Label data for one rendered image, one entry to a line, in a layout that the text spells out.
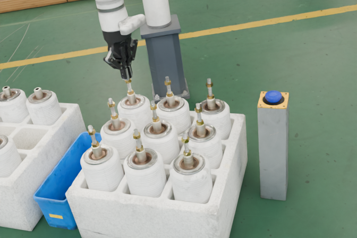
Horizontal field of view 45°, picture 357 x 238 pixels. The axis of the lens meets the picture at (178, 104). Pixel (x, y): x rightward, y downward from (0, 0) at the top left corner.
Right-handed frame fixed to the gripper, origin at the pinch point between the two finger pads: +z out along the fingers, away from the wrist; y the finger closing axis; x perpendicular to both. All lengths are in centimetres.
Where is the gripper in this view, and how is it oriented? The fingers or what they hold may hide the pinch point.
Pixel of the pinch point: (126, 72)
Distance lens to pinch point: 121.8
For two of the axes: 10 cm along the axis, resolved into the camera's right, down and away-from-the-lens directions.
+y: -5.2, 5.3, -6.7
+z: 1.4, 8.3, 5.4
